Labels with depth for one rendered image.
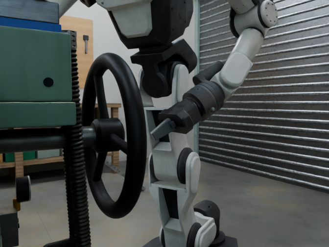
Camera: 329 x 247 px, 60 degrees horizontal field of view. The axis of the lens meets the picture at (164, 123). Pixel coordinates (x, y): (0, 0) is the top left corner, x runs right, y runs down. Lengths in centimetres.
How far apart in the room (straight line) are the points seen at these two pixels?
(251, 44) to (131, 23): 37
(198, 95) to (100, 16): 357
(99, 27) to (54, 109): 381
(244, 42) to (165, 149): 46
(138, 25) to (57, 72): 56
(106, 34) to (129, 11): 327
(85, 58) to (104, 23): 56
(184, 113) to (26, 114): 39
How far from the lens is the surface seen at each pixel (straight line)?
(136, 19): 92
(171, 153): 105
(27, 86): 39
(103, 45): 414
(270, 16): 94
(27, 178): 77
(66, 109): 38
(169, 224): 126
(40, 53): 40
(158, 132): 69
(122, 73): 43
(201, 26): 429
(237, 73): 77
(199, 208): 145
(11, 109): 37
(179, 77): 99
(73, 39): 44
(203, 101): 71
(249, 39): 90
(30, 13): 42
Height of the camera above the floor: 87
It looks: 4 degrees down
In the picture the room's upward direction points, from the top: straight up
